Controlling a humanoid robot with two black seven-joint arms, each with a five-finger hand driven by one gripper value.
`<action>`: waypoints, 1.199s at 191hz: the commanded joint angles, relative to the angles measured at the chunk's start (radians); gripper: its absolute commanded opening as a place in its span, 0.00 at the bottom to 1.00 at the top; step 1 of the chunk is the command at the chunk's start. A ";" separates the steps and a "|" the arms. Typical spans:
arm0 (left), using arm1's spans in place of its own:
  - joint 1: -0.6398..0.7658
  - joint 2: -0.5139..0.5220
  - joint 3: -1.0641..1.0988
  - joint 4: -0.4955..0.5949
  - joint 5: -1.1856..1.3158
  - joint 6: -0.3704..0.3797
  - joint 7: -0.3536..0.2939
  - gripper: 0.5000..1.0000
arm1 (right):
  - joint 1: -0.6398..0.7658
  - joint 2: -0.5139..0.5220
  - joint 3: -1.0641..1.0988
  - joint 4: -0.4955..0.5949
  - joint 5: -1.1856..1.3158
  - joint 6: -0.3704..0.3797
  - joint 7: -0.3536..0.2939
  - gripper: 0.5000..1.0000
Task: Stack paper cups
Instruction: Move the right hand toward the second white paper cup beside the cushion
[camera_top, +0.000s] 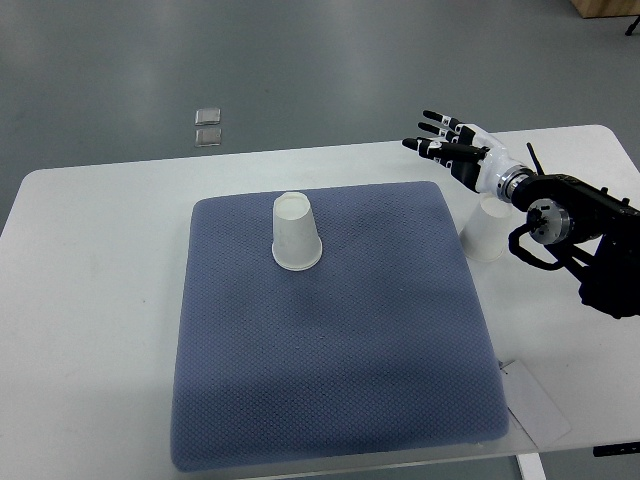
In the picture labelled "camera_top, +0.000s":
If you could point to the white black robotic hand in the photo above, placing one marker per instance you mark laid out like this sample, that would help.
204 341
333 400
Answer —
474 157

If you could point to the white paper cup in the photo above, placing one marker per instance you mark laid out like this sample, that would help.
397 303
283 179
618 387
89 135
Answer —
296 244
484 236

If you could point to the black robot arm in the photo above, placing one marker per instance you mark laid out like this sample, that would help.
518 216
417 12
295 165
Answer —
574 226

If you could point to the wooden furniture corner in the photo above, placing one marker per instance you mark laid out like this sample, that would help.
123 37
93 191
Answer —
590 9

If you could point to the white paper cup on cushion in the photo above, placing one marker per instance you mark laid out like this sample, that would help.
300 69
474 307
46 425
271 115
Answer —
296 244

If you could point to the black tripod leg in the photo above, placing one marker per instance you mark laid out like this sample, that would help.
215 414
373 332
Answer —
632 27

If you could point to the blue textured cushion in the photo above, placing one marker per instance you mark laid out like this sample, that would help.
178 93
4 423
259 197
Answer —
381 346

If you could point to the white paper tag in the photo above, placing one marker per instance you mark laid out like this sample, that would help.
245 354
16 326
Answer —
531 406

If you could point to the upper metal floor plate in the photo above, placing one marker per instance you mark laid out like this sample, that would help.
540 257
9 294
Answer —
207 116

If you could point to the white table leg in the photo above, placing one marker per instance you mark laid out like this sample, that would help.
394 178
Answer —
530 467

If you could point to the black table control panel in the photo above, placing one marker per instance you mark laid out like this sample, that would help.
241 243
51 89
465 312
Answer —
616 449

